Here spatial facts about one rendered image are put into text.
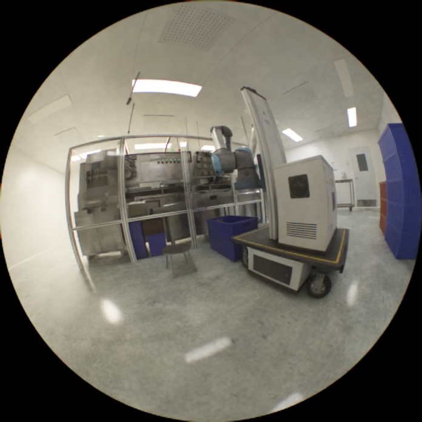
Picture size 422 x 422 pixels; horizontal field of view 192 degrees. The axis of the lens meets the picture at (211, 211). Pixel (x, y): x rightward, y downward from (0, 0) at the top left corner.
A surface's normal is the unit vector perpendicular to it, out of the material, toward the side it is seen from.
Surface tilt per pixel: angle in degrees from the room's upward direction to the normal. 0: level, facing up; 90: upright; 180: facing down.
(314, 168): 90
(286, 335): 0
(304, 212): 90
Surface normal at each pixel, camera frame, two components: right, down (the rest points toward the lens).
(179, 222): 0.47, 0.00
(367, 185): -0.87, 0.14
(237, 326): -0.12, -0.99
